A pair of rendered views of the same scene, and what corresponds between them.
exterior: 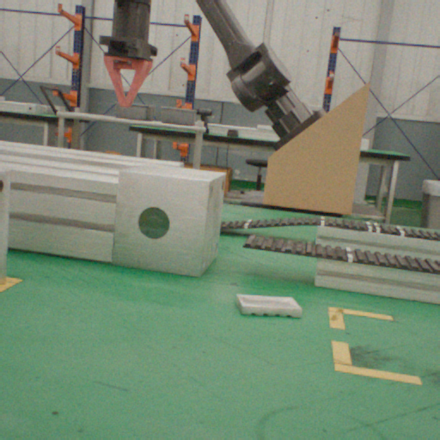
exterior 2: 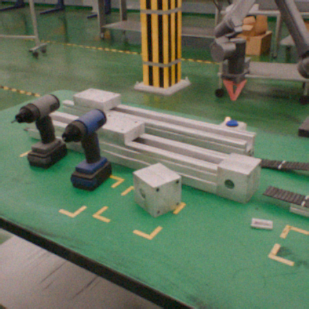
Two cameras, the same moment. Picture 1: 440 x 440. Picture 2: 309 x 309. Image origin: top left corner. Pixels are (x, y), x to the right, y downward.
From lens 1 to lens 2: 64 cm
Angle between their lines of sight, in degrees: 30
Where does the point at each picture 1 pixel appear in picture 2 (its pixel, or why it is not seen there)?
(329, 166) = not seen: outside the picture
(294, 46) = not seen: outside the picture
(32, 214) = (190, 174)
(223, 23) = (294, 30)
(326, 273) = (294, 207)
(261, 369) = (245, 253)
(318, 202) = not seen: outside the picture
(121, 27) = (230, 69)
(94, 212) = (209, 178)
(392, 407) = (275, 272)
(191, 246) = (242, 194)
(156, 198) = (230, 176)
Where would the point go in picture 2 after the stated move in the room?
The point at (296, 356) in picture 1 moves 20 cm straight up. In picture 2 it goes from (258, 249) to (267, 174)
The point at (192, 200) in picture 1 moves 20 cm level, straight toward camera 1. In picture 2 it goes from (242, 179) to (223, 221)
